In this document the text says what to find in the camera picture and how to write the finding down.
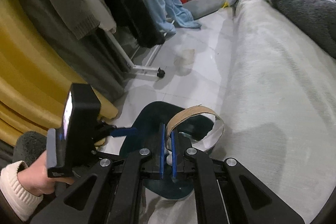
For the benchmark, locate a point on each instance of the cardboard tape core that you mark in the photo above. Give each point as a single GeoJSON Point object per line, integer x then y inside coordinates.
{"type": "Point", "coordinates": [189, 110]}

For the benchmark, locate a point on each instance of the dark green bin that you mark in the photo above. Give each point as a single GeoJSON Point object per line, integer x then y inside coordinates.
{"type": "Point", "coordinates": [152, 116]}

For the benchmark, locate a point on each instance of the grey floor cushion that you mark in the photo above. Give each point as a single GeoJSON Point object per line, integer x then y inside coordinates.
{"type": "Point", "coordinates": [204, 6]}

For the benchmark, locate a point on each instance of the yellow item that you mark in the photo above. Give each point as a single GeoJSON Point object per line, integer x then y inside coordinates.
{"type": "Point", "coordinates": [223, 1]}

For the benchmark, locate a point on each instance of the person's left forearm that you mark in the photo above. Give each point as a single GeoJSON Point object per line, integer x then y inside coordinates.
{"type": "Point", "coordinates": [13, 187]}

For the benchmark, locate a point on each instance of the dark grey fluffy blanket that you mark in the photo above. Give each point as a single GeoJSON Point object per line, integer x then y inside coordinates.
{"type": "Point", "coordinates": [309, 14]}

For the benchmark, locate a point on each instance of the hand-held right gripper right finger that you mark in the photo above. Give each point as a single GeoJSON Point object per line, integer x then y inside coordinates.
{"type": "Point", "coordinates": [174, 153]}

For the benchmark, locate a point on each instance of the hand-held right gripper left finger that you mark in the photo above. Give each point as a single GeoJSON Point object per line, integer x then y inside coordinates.
{"type": "Point", "coordinates": [161, 150]}

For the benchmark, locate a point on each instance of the person's left hand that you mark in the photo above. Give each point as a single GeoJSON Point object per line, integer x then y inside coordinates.
{"type": "Point", "coordinates": [36, 176]}

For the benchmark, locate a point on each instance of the yellow curtain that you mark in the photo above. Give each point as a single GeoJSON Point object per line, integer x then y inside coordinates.
{"type": "Point", "coordinates": [31, 77]}

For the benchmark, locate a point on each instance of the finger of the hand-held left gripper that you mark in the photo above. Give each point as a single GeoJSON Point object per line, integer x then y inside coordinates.
{"type": "Point", "coordinates": [123, 131]}

